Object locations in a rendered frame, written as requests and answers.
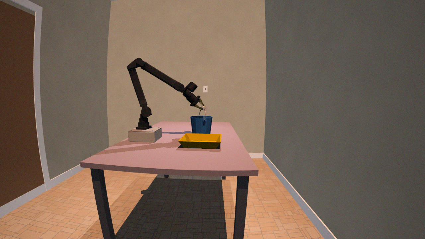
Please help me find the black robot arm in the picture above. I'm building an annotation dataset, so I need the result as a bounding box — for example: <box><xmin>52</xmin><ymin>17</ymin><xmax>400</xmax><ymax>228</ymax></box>
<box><xmin>127</xmin><ymin>58</ymin><xmax>197</xmax><ymax>130</ymax></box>

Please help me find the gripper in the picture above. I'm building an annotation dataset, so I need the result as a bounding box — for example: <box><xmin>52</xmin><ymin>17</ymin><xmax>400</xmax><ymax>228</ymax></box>
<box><xmin>188</xmin><ymin>94</ymin><xmax>204</xmax><ymax>110</ymax></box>

